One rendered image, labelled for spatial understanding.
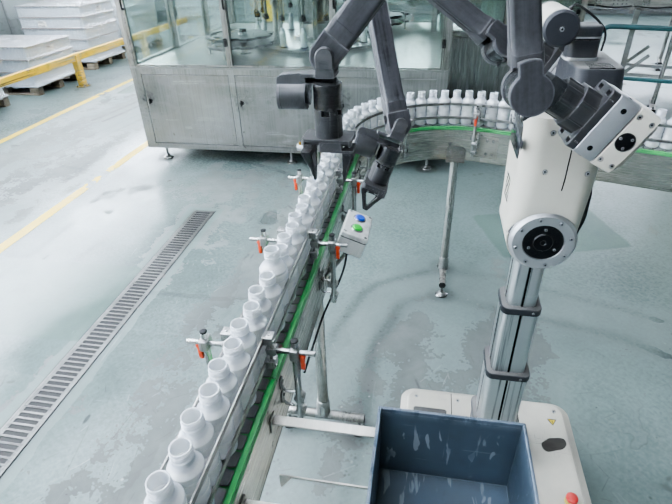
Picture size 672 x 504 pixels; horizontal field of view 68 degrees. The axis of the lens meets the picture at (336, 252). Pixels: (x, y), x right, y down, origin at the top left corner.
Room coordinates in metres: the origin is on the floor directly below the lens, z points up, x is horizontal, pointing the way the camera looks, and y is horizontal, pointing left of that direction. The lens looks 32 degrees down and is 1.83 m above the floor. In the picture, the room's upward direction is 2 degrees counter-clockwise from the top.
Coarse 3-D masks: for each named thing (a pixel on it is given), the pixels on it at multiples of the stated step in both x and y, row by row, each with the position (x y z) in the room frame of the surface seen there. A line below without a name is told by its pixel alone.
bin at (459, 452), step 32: (384, 416) 0.74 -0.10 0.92; (416, 416) 0.73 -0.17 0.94; (448, 416) 0.72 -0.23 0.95; (384, 448) 0.74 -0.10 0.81; (416, 448) 0.73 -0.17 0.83; (448, 448) 0.72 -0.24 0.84; (480, 448) 0.70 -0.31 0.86; (512, 448) 0.69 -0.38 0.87; (288, 480) 0.73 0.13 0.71; (320, 480) 0.72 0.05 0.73; (384, 480) 0.71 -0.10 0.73; (416, 480) 0.71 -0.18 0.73; (448, 480) 0.71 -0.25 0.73; (480, 480) 0.70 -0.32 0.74; (512, 480) 0.66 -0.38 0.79
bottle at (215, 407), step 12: (204, 384) 0.63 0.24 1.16; (216, 384) 0.63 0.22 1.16; (204, 396) 0.60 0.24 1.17; (216, 396) 0.61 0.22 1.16; (204, 408) 0.60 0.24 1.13; (216, 408) 0.60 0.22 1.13; (228, 408) 0.61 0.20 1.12; (216, 420) 0.59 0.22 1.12; (216, 432) 0.59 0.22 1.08; (228, 432) 0.60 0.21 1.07; (228, 444) 0.59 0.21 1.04
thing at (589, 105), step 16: (576, 96) 0.90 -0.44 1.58; (592, 96) 0.89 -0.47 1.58; (608, 96) 0.88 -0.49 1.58; (560, 112) 0.90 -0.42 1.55; (576, 112) 0.88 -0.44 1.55; (592, 112) 0.88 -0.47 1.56; (560, 128) 0.96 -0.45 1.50; (576, 128) 0.89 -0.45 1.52; (592, 128) 0.88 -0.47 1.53; (576, 144) 0.88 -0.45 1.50
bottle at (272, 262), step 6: (270, 246) 1.04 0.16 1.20; (276, 246) 1.04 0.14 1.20; (264, 252) 1.02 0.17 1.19; (270, 252) 1.04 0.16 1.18; (276, 252) 1.02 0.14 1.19; (270, 258) 1.01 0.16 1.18; (276, 258) 1.01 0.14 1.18; (264, 264) 1.02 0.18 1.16; (270, 264) 1.01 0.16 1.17; (276, 264) 1.01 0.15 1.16; (282, 264) 1.02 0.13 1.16; (264, 270) 1.00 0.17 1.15; (270, 270) 1.00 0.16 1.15; (276, 270) 1.00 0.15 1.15; (282, 270) 1.01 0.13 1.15; (276, 276) 0.99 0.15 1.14; (282, 276) 1.00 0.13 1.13; (276, 282) 0.99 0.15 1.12; (282, 282) 1.00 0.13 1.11; (282, 288) 1.00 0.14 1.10; (288, 300) 1.02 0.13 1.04
